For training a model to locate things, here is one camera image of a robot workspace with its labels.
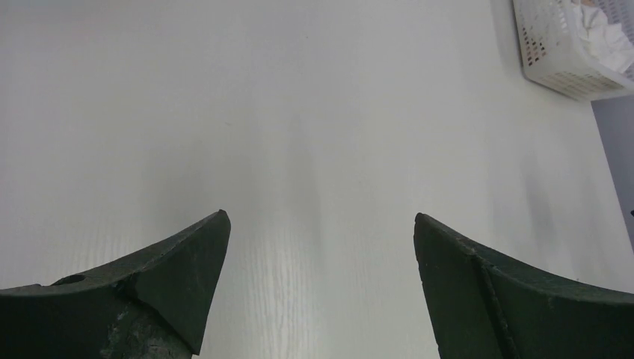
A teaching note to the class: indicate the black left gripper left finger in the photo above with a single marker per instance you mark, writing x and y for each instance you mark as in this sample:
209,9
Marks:
152,303

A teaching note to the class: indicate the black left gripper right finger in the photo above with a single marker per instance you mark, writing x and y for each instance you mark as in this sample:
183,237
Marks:
485,304

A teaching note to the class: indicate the white t-shirt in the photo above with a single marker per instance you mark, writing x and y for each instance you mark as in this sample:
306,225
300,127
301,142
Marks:
604,41

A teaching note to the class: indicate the white plastic laundry basket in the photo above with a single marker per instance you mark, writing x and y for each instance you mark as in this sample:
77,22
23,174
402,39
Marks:
553,54

